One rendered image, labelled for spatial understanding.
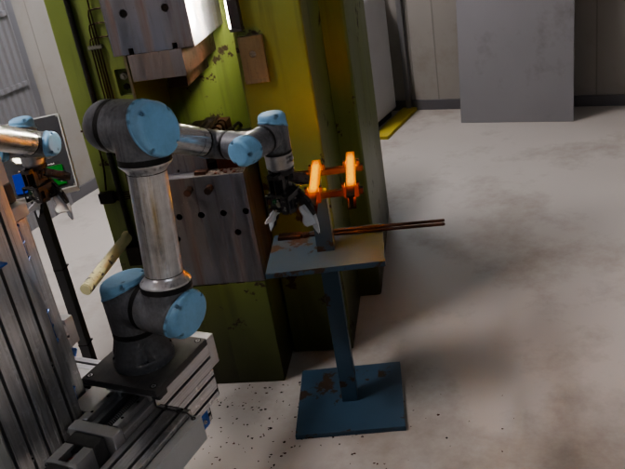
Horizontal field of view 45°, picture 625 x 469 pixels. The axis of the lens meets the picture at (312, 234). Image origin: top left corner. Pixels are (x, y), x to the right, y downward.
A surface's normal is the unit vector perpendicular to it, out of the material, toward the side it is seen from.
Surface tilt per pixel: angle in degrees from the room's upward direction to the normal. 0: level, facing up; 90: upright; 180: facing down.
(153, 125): 83
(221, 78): 90
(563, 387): 0
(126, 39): 90
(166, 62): 90
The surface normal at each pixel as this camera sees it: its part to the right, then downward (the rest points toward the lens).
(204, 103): -0.13, 0.44
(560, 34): -0.43, 0.34
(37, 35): 0.90, 0.05
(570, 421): -0.15, -0.90
